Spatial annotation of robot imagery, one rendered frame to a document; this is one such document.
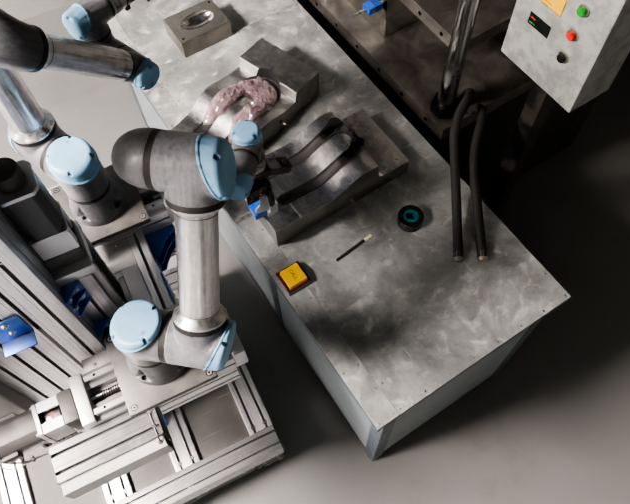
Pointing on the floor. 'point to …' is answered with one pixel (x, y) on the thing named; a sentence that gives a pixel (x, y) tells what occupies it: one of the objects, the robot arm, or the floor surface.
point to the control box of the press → (562, 65)
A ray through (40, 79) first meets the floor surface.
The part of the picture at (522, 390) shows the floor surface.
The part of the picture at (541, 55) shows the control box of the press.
